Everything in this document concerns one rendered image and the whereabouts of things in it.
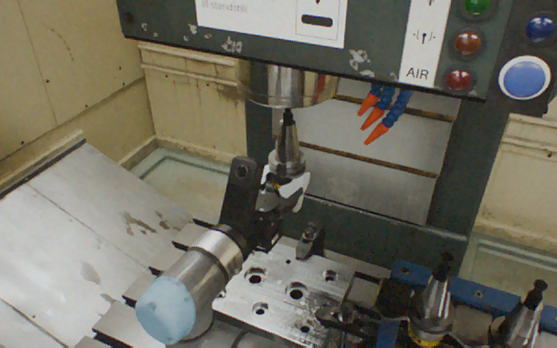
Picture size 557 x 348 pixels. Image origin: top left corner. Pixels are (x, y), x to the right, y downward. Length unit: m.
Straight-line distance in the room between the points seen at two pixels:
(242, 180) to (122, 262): 0.94
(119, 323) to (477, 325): 0.74
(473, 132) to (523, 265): 0.73
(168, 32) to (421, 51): 0.26
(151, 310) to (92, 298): 0.91
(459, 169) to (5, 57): 1.31
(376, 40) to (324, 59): 0.05
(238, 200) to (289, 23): 0.31
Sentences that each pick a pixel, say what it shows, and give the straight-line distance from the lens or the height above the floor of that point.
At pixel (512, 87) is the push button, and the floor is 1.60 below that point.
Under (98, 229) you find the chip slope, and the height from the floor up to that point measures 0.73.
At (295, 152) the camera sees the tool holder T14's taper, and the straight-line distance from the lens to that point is 0.77.
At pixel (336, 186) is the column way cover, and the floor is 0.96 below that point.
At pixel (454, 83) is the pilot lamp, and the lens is 0.43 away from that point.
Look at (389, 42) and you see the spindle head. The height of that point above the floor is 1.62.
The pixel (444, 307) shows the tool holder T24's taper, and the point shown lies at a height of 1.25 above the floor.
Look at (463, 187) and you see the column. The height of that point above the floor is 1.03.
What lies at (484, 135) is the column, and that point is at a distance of 1.22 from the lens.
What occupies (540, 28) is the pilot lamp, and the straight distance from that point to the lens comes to 0.41.
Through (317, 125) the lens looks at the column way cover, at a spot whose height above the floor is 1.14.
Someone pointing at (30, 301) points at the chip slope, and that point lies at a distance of 1.51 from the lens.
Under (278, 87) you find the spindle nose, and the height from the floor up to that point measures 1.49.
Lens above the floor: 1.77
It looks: 36 degrees down
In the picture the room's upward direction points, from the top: straight up
